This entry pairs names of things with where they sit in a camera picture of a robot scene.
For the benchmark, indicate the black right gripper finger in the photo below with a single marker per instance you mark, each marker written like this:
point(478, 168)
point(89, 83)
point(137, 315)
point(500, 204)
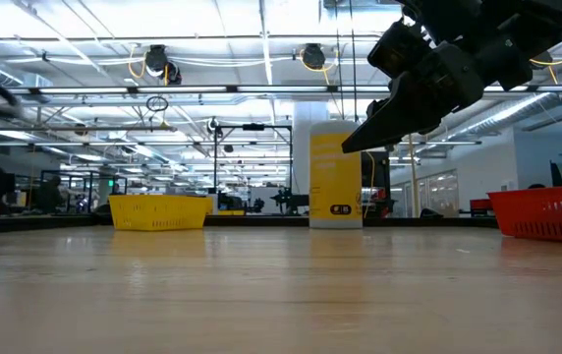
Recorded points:
point(379, 105)
point(394, 125)

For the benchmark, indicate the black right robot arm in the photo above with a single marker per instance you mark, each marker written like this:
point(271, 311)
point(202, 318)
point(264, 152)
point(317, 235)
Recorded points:
point(507, 29)

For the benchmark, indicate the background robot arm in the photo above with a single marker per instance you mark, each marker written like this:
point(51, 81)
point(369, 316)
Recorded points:
point(288, 199)

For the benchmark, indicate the black cabinet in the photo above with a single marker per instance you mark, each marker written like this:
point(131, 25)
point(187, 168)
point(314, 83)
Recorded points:
point(376, 182)

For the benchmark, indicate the yellow white disinfecting wipes canister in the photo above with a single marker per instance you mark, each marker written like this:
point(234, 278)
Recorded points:
point(335, 187)

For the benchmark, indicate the white building pillar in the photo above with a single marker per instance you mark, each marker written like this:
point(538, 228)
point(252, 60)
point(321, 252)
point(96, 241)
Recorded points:
point(303, 147)

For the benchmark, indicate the red background box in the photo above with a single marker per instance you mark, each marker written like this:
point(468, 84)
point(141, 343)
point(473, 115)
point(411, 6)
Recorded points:
point(482, 204)

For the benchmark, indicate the red plastic basket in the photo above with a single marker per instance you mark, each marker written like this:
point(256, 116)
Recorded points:
point(546, 214)

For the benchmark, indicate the yellow plastic basket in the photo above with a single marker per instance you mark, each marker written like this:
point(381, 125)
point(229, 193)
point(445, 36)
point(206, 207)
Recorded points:
point(158, 211)

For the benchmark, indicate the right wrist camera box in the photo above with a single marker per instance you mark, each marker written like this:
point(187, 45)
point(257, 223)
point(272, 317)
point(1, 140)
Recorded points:
point(399, 49)

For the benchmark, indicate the background black station frame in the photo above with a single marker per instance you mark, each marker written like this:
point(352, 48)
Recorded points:
point(253, 127)

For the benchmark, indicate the black table edge frame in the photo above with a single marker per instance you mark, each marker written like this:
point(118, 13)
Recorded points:
point(40, 222)

